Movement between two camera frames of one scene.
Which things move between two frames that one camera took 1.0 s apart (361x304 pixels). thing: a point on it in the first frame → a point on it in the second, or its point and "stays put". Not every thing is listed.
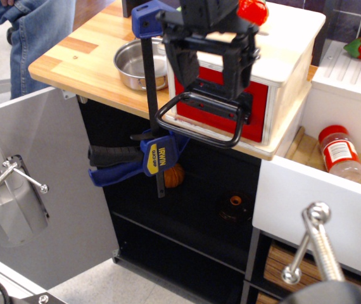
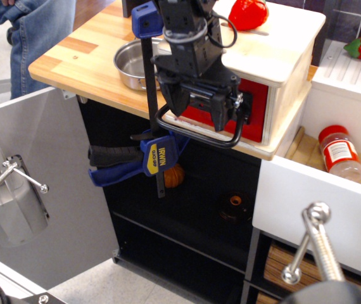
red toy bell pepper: (254, 11) stays put
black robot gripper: (211, 23) → (196, 69)
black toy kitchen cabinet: (104, 125) stays put
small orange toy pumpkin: (173, 177) stays put
